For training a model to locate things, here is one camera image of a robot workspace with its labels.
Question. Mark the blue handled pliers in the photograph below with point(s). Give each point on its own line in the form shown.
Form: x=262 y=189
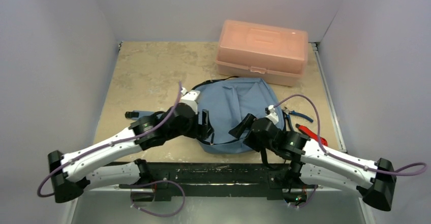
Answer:
x=290 y=113

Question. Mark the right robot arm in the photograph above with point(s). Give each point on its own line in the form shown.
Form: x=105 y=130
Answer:
x=313 y=164

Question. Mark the blue student backpack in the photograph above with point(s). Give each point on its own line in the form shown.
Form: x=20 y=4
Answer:
x=228 y=101

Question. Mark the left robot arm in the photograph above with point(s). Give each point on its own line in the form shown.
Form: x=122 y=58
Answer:
x=71 y=174

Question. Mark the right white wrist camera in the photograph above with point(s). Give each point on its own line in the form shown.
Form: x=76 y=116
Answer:
x=272 y=115

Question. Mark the pink plastic storage box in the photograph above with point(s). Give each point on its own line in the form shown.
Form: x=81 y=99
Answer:
x=277 y=55

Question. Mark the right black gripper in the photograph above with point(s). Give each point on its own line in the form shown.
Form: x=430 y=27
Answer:
x=248 y=127

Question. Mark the red utility knife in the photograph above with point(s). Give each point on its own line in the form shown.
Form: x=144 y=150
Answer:
x=306 y=131

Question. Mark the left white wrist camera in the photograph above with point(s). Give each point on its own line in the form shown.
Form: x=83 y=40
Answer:
x=190 y=98

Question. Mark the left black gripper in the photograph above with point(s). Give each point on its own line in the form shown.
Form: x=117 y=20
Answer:
x=203 y=130

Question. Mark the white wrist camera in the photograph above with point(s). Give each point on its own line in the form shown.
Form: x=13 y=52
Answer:
x=190 y=98
x=272 y=115

